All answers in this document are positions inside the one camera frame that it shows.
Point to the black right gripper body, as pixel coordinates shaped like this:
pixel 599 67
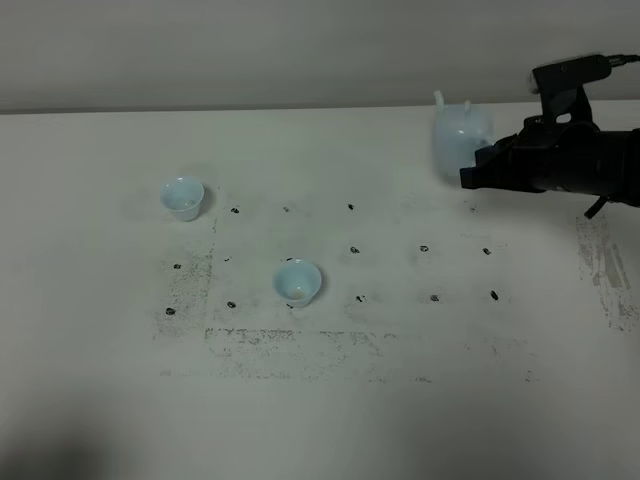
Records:
pixel 554 156

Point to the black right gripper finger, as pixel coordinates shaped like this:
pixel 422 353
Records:
pixel 489 168

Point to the light blue porcelain teapot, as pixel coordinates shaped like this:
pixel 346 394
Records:
pixel 458 131

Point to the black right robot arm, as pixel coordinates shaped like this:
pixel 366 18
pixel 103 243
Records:
pixel 614 170

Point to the near light blue teacup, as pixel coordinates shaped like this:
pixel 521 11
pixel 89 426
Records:
pixel 297 282

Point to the light blue teacup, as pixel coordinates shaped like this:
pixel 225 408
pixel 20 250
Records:
pixel 297 282
pixel 182 197

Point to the far light blue teacup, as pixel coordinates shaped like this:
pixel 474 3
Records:
pixel 182 197

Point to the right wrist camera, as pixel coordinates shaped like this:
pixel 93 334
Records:
pixel 560 86

